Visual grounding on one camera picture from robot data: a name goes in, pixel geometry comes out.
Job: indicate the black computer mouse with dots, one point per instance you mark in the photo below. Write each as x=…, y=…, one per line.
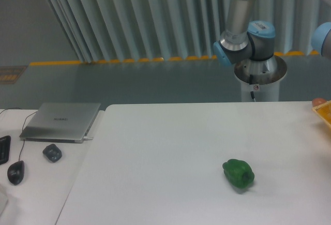
x=15, y=172

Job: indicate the brown floor mat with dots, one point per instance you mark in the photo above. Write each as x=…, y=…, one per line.
x=10, y=74

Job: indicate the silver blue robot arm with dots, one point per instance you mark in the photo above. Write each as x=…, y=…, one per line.
x=237, y=43

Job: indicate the yellow basket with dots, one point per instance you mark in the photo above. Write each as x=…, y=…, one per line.
x=323, y=112

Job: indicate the green bell pepper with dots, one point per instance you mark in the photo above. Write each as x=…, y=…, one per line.
x=238, y=173

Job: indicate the silver closed laptop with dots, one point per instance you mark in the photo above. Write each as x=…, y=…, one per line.
x=61, y=122

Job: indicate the white usb plug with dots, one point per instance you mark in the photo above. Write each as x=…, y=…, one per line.
x=87, y=138

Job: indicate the grey folding partition curtain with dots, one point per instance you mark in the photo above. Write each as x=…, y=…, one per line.
x=125, y=30

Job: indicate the orange fruit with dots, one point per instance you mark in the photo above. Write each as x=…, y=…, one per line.
x=318, y=101

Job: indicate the black keyboard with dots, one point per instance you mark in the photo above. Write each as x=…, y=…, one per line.
x=4, y=149

